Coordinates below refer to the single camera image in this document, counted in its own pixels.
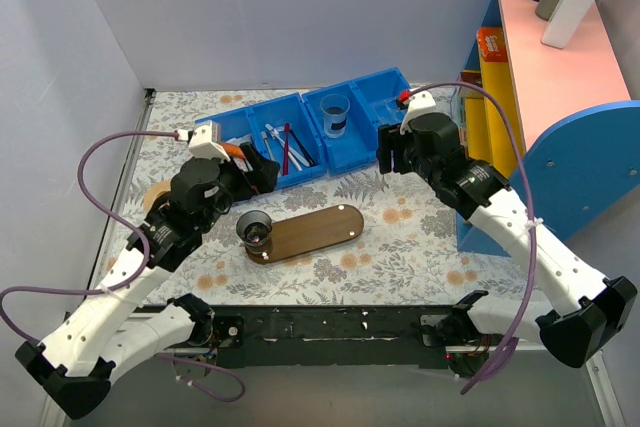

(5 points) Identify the dark smoked plastic cup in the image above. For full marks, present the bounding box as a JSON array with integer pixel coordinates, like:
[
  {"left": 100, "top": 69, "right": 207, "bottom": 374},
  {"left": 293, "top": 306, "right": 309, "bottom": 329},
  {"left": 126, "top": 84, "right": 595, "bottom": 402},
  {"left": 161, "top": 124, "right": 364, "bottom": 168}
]
[{"left": 236, "top": 210, "right": 273, "bottom": 256}]

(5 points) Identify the clear textured acrylic holder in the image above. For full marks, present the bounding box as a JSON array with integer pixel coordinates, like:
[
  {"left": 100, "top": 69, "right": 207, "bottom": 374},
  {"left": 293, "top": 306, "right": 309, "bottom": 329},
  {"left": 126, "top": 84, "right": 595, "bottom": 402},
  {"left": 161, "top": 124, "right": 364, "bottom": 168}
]
[{"left": 372, "top": 97, "right": 406, "bottom": 125}]

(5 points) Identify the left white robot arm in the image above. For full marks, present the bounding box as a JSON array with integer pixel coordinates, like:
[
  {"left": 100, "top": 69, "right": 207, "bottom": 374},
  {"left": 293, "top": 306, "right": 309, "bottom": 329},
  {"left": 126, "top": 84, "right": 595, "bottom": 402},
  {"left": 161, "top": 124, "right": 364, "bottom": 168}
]
[{"left": 15, "top": 143, "right": 280, "bottom": 419}]

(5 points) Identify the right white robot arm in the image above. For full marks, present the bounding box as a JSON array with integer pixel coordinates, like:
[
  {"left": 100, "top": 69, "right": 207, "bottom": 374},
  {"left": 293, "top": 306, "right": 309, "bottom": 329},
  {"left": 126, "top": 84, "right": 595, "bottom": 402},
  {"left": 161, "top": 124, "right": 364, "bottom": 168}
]
[{"left": 377, "top": 113, "right": 638, "bottom": 368}]

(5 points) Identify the orange toothpaste tube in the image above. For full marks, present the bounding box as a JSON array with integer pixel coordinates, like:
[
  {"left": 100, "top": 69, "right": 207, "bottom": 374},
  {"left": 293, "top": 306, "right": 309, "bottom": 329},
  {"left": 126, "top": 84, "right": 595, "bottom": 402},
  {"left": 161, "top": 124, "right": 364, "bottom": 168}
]
[{"left": 221, "top": 142, "right": 246, "bottom": 159}]

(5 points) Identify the grey toothbrush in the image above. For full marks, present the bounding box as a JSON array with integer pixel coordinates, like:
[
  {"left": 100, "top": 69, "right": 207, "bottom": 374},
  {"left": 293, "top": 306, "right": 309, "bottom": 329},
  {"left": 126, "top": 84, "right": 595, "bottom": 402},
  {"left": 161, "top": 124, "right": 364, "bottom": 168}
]
[{"left": 261, "top": 131, "right": 282, "bottom": 177}]

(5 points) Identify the white toothbrush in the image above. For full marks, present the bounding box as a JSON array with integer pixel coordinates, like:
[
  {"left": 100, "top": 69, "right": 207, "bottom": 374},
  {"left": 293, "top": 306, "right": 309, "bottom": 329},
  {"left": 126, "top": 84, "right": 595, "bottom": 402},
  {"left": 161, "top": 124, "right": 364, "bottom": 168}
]
[{"left": 265, "top": 124, "right": 302, "bottom": 171}]

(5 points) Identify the red toothbrush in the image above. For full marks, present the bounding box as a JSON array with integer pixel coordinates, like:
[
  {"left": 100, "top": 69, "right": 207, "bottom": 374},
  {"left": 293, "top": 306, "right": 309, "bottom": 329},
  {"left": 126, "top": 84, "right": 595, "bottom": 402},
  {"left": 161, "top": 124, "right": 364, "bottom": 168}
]
[{"left": 283, "top": 123, "right": 290, "bottom": 176}]

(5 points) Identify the oval wooden tray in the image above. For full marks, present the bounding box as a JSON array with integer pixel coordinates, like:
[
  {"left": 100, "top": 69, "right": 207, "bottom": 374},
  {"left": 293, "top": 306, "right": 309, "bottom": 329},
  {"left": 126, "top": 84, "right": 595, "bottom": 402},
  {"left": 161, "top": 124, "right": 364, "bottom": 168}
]
[{"left": 244, "top": 204, "right": 364, "bottom": 265}]

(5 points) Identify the left blue divided bin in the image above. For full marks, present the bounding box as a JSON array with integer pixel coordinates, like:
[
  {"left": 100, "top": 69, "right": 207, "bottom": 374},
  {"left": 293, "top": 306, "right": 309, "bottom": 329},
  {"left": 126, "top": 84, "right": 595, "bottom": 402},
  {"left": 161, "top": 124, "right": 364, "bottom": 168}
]
[{"left": 196, "top": 93, "right": 327, "bottom": 189}]

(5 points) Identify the blue divided bin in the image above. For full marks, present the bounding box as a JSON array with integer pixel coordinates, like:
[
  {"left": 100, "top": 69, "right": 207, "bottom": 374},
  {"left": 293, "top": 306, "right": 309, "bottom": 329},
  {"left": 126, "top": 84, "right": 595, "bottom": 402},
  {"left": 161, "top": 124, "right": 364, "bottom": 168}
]
[
  {"left": 196, "top": 93, "right": 327, "bottom": 189},
  {"left": 302, "top": 67, "right": 410, "bottom": 175}
]

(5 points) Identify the right blue divided bin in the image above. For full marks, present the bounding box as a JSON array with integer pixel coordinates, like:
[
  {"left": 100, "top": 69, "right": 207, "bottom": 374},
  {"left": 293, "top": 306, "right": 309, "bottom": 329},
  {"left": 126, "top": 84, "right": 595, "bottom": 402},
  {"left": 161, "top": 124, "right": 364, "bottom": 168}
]
[{"left": 302, "top": 67, "right": 410, "bottom": 175}]

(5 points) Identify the sponge package box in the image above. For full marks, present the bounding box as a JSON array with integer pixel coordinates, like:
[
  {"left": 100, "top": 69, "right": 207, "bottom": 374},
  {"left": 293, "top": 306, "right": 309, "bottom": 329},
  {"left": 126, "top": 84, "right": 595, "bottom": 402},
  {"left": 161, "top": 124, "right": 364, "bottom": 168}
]
[{"left": 452, "top": 70, "right": 485, "bottom": 148}]

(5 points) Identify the clear plastic cup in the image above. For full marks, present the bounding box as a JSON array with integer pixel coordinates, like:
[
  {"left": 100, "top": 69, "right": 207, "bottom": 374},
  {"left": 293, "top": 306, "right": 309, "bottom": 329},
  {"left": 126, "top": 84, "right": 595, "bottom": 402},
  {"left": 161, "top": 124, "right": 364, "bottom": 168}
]
[{"left": 320, "top": 94, "right": 351, "bottom": 138}]

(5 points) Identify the floral table mat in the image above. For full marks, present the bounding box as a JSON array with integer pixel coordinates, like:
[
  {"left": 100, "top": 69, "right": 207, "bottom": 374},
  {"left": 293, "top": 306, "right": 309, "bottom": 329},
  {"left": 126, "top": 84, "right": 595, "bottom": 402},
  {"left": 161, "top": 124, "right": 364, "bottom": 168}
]
[{"left": 121, "top": 90, "right": 526, "bottom": 305}]

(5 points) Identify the orange snack box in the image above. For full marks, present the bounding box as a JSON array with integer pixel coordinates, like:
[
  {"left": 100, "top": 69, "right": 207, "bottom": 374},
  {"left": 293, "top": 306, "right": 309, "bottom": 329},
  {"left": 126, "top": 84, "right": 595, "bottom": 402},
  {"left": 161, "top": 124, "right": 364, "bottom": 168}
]
[{"left": 476, "top": 26, "right": 508, "bottom": 62}]

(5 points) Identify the blue pink shelf unit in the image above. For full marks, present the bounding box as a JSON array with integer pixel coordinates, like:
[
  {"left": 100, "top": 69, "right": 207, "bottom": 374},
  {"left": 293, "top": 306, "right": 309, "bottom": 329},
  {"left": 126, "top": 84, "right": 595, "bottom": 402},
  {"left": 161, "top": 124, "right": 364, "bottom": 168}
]
[{"left": 457, "top": 0, "right": 639, "bottom": 241}]

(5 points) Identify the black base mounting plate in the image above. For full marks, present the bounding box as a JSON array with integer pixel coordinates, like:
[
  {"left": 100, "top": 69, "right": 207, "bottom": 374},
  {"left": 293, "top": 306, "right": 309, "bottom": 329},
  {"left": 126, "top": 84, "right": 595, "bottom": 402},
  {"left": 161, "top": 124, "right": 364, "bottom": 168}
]
[{"left": 154, "top": 304, "right": 514, "bottom": 373}]

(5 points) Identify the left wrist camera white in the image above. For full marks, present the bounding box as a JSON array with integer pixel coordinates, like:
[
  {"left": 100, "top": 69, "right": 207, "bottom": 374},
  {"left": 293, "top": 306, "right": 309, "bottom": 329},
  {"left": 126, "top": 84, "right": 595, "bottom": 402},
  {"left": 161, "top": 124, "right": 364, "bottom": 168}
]
[{"left": 188, "top": 121, "right": 231, "bottom": 162}]

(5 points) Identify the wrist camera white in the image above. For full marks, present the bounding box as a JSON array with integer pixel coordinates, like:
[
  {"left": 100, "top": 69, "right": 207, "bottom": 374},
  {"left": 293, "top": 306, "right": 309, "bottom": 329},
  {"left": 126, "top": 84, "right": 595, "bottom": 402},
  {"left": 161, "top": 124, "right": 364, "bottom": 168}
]
[
  {"left": 188, "top": 121, "right": 231, "bottom": 162},
  {"left": 396, "top": 90, "right": 437, "bottom": 135}
]

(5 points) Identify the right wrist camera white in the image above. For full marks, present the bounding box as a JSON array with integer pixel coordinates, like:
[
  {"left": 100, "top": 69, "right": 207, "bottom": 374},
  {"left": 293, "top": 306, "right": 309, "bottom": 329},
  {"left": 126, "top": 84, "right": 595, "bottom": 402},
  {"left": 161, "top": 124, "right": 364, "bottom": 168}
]
[{"left": 396, "top": 90, "right": 437, "bottom": 135}]

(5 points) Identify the wooden ring roll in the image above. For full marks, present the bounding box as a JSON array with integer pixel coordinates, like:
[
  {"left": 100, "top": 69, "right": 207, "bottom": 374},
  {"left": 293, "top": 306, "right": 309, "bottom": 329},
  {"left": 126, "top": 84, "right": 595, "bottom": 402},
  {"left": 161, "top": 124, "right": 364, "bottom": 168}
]
[{"left": 143, "top": 181, "right": 174, "bottom": 211}]

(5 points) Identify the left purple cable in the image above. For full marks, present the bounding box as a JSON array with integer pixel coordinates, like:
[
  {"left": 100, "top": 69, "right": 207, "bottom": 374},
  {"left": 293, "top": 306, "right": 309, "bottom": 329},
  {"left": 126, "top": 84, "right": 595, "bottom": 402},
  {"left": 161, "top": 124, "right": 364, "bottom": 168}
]
[{"left": 0, "top": 129, "right": 247, "bottom": 403}]

